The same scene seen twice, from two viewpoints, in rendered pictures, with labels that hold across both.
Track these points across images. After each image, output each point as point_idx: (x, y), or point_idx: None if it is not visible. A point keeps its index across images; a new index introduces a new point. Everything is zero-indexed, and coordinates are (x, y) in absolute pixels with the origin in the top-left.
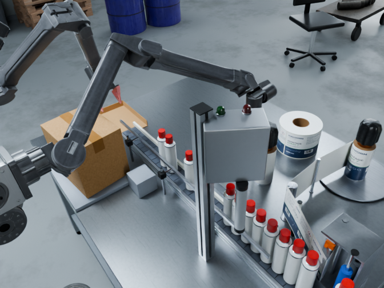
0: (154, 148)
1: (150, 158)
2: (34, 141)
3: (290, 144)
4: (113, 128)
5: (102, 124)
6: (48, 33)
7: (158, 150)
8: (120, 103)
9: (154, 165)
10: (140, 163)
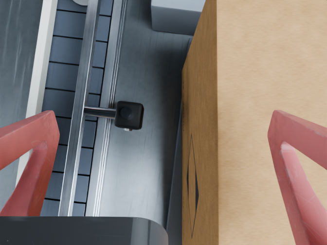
0: (59, 84)
1: (105, 51)
2: None
3: None
4: (253, 1)
5: (284, 105)
6: None
7: (58, 64)
8: (56, 131)
9: (116, 14)
10: (128, 95)
